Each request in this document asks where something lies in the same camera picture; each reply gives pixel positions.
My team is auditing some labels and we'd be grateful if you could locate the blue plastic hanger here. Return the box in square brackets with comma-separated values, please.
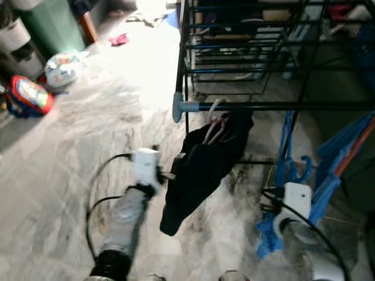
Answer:
[275, 111, 312, 187]

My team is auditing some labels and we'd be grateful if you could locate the pale plastic hanger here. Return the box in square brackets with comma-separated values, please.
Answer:
[202, 98, 230, 145]

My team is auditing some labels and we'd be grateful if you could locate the salmon pink plastic hanger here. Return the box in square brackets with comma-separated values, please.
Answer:
[333, 116, 375, 177]

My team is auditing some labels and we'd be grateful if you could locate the black garment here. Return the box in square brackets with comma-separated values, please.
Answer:
[159, 110, 256, 237]

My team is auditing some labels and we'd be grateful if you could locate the black metal drying rack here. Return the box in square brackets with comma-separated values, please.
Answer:
[172, 0, 375, 167]

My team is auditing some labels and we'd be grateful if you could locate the red crumpled cloth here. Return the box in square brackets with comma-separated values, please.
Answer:
[108, 33, 130, 47]

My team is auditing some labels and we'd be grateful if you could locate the robot right leg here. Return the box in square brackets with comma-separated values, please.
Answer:
[219, 270, 254, 281]

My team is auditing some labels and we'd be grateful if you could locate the clear plastic bag of packs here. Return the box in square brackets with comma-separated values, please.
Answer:
[43, 51, 87, 92]

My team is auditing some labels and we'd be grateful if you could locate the beige crumpled cloth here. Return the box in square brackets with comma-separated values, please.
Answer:
[125, 12, 169, 28]

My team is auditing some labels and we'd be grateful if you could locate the red and blue backpack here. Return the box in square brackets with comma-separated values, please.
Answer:
[5, 74, 56, 119]

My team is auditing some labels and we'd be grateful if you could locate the green cabinet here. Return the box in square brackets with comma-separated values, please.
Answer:
[21, 0, 81, 59]

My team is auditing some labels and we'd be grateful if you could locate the dark blue bag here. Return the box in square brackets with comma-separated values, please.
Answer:
[352, 23, 375, 80]

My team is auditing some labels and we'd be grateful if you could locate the white drawer unit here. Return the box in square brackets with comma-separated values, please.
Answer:
[0, 5, 46, 80]

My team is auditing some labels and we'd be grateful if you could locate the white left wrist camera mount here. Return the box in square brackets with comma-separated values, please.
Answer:
[131, 148, 162, 188]

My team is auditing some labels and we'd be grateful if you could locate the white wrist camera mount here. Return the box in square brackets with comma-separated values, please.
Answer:
[131, 148, 162, 188]
[282, 182, 313, 221]

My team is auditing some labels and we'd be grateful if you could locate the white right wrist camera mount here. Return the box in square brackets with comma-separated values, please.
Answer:
[282, 182, 313, 221]

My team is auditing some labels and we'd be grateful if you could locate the brown wooden post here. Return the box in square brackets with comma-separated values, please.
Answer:
[76, 11, 99, 45]

